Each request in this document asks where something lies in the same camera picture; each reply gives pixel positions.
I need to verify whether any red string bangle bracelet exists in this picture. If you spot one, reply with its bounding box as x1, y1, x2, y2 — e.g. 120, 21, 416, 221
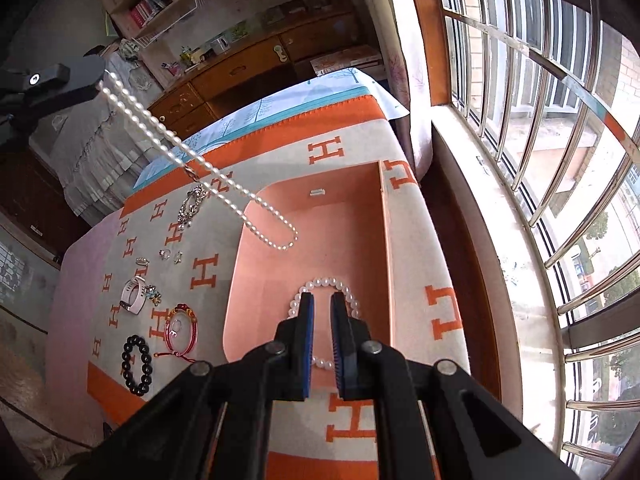
153, 302, 200, 364

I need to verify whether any black bead bracelet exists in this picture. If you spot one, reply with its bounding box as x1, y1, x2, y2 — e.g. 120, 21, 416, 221
119, 334, 154, 398

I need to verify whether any blue flower brooch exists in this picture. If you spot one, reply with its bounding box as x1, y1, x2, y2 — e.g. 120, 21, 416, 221
143, 285, 162, 306

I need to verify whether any short pearl bracelet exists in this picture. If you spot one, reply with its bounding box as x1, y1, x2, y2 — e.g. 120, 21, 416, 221
287, 276, 362, 371

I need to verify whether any pink smart watch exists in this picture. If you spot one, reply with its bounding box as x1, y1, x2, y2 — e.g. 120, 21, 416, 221
119, 276, 146, 315

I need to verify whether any long pearl necklace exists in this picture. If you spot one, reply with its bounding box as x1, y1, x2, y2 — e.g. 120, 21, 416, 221
98, 70, 301, 252

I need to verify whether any pink jewelry box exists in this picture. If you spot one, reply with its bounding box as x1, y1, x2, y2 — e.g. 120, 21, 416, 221
221, 159, 396, 392

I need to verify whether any white lace covered furniture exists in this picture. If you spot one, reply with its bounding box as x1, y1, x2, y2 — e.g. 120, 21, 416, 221
29, 52, 166, 226

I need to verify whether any pink bed sheet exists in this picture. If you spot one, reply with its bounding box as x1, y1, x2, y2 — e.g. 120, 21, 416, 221
46, 211, 120, 445

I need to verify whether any orange H pattern blanket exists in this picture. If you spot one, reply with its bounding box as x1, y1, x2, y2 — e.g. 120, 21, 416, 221
86, 93, 471, 480

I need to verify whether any white mug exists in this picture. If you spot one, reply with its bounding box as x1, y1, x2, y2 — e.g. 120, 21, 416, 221
210, 36, 230, 55

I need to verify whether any blue patterned bed sheet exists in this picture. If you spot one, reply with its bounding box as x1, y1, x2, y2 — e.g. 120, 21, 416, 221
131, 66, 411, 194

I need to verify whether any wooden desk with drawers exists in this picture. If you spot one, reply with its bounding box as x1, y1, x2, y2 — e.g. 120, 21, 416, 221
150, 9, 360, 139

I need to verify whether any stack of books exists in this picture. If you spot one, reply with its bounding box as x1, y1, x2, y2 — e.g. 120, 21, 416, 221
310, 44, 386, 80

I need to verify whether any beige curtain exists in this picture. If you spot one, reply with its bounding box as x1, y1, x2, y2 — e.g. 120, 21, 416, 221
364, 0, 433, 178

